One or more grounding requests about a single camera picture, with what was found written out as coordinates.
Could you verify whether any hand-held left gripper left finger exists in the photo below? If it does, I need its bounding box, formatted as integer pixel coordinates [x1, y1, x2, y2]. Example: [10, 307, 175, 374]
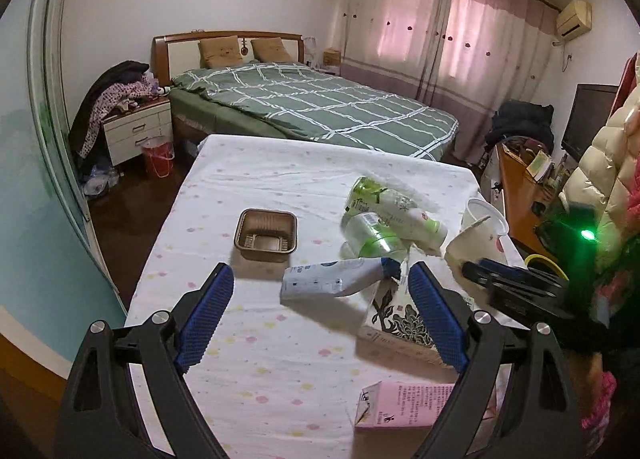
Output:
[55, 261, 236, 459]

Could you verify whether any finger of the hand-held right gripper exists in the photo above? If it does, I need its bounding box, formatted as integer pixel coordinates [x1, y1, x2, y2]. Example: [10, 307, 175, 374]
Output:
[462, 258, 568, 294]

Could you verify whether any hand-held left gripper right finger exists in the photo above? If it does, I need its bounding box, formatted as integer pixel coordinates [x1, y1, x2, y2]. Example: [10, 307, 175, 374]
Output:
[400, 260, 586, 459]

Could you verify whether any yellow rimmed trash bin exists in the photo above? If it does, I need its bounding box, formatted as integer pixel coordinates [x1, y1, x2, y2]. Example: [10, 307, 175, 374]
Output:
[525, 253, 568, 281]

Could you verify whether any black flower patterned tissue box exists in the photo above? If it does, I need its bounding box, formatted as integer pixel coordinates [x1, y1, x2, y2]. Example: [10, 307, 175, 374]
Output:
[356, 269, 463, 367]

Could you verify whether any green label plastic bottle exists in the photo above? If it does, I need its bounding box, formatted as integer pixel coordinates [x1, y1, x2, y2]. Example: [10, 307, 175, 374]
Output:
[347, 176, 421, 220]

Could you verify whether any person's right forearm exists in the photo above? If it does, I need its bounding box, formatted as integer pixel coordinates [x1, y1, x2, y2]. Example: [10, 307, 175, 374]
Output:
[580, 349, 621, 440]

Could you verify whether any white paper cup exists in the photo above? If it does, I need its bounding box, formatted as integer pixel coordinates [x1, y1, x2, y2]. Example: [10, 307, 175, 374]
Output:
[445, 225, 508, 280]

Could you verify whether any clear plastic cup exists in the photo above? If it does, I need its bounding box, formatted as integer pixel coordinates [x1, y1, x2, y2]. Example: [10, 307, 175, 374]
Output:
[460, 198, 510, 240]

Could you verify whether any wooden desk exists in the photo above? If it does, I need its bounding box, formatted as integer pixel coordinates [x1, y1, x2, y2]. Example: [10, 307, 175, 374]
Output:
[495, 139, 566, 260]

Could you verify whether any white bottle cap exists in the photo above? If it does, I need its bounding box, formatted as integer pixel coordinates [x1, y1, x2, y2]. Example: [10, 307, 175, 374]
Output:
[395, 206, 448, 255]

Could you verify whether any pink carton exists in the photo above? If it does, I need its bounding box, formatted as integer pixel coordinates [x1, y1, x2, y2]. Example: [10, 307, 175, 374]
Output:
[354, 380, 458, 432]

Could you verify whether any clear green plastic bottle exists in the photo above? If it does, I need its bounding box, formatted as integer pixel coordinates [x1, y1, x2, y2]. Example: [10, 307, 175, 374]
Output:
[341, 211, 411, 262]

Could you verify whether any brown plastic food tray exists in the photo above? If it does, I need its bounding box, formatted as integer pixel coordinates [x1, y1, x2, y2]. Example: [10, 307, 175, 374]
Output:
[234, 209, 298, 262]

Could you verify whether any cream puffer jacket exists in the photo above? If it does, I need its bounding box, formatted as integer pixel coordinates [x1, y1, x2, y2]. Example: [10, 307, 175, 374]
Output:
[557, 59, 640, 250]

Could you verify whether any white floral tablecloth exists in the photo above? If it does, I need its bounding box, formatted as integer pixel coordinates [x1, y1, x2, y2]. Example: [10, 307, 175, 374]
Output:
[122, 134, 531, 459]

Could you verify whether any black bag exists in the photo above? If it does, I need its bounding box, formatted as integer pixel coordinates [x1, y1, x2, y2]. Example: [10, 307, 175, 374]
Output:
[484, 100, 556, 154]

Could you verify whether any black television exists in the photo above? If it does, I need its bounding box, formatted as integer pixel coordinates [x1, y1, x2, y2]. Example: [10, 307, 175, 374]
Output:
[560, 84, 620, 162]

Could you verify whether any red plastic bucket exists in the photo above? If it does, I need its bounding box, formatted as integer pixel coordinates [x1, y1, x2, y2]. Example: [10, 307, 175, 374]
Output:
[141, 135, 176, 178]

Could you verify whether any white wooden nightstand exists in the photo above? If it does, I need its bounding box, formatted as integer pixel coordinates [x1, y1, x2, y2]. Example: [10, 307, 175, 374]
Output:
[102, 98, 174, 166]

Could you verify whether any red floral garment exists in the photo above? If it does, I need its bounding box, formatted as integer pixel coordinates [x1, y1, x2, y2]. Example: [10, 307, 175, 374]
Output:
[619, 51, 640, 107]

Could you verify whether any sliding wardrobe door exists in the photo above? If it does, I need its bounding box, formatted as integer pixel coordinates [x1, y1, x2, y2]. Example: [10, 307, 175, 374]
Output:
[0, 0, 126, 365]

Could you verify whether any bed with green quilt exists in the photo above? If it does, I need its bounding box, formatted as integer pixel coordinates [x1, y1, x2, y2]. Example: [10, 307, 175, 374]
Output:
[169, 61, 458, 160]

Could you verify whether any pink window curtain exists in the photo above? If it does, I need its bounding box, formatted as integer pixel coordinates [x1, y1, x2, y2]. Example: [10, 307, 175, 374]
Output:
[342, 0, 558, 164]

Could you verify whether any pile of clothes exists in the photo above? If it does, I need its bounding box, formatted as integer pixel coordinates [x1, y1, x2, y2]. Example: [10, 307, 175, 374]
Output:
[69, 61, 168, 157]

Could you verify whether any beige air conditioner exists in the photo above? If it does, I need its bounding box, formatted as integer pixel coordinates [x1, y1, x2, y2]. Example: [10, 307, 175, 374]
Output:
[555, 0, 593, 42]

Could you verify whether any wooden bed headboard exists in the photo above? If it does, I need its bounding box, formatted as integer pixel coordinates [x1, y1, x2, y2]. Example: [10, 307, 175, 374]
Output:
[152, 30, 306, 87]

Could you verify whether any tan pillow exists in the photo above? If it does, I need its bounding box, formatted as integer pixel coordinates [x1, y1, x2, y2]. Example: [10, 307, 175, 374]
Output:
[250, 38, 293, 64]
[197, 36, 243, 68]

